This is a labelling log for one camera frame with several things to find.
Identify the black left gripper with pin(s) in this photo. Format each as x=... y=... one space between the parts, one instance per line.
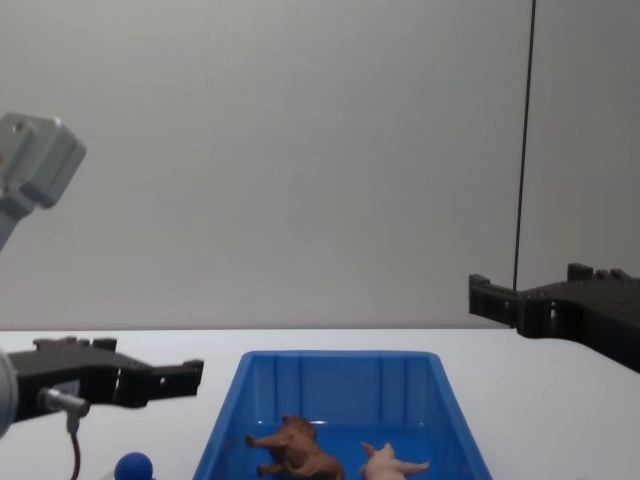
x=65 y=367

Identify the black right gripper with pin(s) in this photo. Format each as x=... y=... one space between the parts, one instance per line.
x=600 y=315

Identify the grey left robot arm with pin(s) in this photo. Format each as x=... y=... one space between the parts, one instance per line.
x=40 y=160

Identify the small blue ball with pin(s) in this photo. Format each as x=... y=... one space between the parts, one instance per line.
x=134 y=466

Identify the brown toy animal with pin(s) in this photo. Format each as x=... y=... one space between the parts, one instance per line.
x=297 y=447

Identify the blue plastic bin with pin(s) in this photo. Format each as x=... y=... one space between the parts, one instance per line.
x=345 y=395

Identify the pink toy pig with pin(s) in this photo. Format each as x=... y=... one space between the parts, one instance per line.
x=390 y=462

